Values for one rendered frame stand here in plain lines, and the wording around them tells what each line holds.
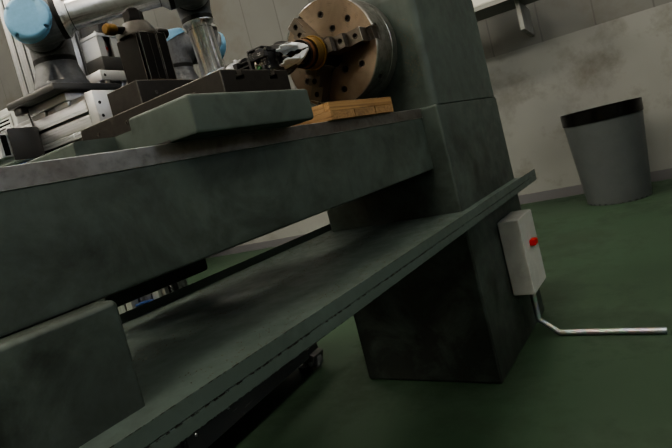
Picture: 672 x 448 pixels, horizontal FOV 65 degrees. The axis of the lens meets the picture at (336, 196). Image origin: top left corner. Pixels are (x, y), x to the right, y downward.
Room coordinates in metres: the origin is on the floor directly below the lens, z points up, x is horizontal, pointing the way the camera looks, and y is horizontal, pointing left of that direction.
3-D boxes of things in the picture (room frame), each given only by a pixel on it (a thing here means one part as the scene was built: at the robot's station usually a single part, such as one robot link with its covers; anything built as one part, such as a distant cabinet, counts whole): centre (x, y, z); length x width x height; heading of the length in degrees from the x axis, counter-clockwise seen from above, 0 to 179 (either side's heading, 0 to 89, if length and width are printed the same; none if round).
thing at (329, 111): (1.38, 0.03, 0.88); 0.36 x 0.30 x 0.04; 55
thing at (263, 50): (1.45, 0.11, 1.08); 0.12 x 0.09 x 0.08; 55
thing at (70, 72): (1.57, 0.70, 1.21); 0.15 x 0.15 x 0.10
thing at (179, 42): (2.01, 0.45, 1.33); 0.13 x 0.12 x 0.14; 130
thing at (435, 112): (1.93, -0.32, 0.43); 0.60 x 0.48 x 0.86; 145
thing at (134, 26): (1.11, 0.31, 1.13); 0.08 x 0.08 x 0.03
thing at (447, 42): (1.93, -0.32, 1.06); 0.59 x 0.48 x 0.39; 145
